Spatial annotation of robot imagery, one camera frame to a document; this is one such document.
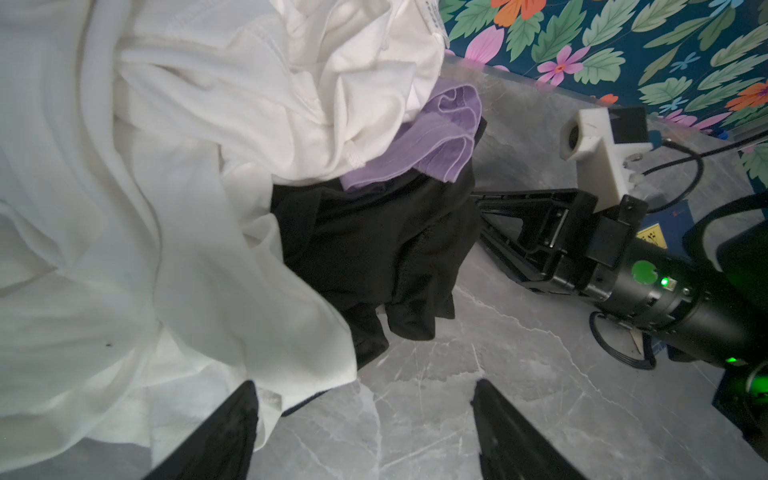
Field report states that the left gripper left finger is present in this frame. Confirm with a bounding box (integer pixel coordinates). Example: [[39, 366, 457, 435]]
[[145, 380, 259, 480]]

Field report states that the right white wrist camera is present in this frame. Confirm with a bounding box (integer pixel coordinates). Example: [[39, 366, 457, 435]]
[[560, 107, 654, 211]]

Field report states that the white cloth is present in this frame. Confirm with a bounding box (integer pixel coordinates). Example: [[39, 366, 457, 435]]
[[1, 1, 448, 472]]

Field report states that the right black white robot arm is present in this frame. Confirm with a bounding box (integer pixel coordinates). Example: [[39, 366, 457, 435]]
[[473, 189, 767, 452]]

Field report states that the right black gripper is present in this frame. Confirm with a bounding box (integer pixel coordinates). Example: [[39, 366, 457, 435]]
[[471, 189, 648, 300]]

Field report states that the black cloth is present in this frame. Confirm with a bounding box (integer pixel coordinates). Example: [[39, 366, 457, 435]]
[[269, 116, 488, 418]]

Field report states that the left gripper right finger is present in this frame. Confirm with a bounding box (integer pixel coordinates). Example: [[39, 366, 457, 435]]
[[471, 379, 585, 480]]

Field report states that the purple cloth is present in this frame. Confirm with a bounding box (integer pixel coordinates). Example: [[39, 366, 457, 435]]
[[340, 78, 482, 191]]

